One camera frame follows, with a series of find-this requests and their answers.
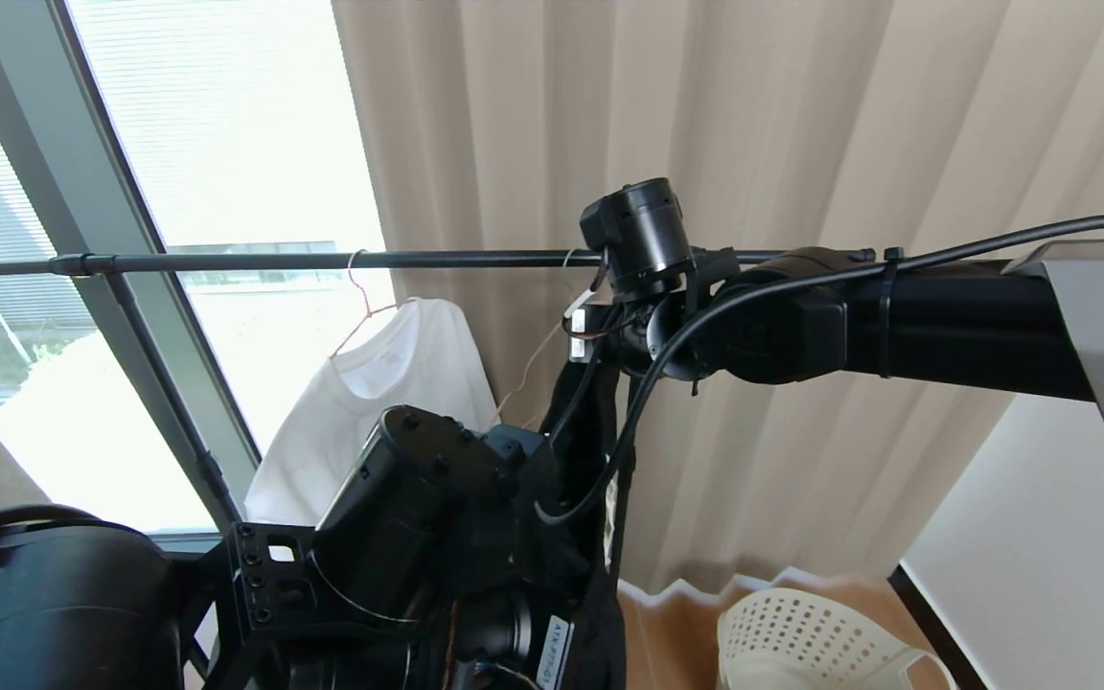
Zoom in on black garment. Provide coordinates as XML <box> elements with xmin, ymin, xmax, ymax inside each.
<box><xmin>538</xmin><ymin>359</ymin><xmax>639</xmax><ymax>690</ymax></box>

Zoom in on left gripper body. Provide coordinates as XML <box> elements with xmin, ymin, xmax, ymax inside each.
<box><xmin>284</xmin><ymin>586</ymin><xmax>574</xmax><ymax>690</ymax></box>

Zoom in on white printed t-shirt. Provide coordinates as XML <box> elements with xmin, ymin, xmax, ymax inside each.
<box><xmin>243</xmin><ymin>297</ymin><xmax>500</xmax><ymax>528</ymax></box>

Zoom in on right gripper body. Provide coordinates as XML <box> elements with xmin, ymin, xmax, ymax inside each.
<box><xmin>566</xmin><ymin>297</ymin><xmax>706</xmax><ymax>384</ymax></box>

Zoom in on pink clothes hanger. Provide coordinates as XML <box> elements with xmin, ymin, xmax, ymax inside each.
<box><xmin>330</xmin><ymin>251</ymin><xmax>419</xmax><ymax>360</ymax></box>
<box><xmin>494</xmin><ymin>249</ymin><xmax>577</xmax><ymax>427</ymax></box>

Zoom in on white laundry basket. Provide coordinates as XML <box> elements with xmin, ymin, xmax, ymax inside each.
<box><xmin>715</xmin><ymin>587</ymin><xmax>957</xmax><ymax>690</ymax></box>

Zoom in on black clothes rack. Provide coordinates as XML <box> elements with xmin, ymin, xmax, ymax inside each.
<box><xmin>0</xmin><ymin>247</ymin><xmax>877</xmax><ymax>528</ymax></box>

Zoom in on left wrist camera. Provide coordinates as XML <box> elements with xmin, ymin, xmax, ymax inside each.
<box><xmin>485</xmin><ymin>426</ymin><xmax>596</xmax><ymax>590</ymax></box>

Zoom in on window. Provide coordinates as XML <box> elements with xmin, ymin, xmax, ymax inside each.
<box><xmin>0</xmin><ymin>0</ymin><xmax>395</xmax><ymax>552</ymax></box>

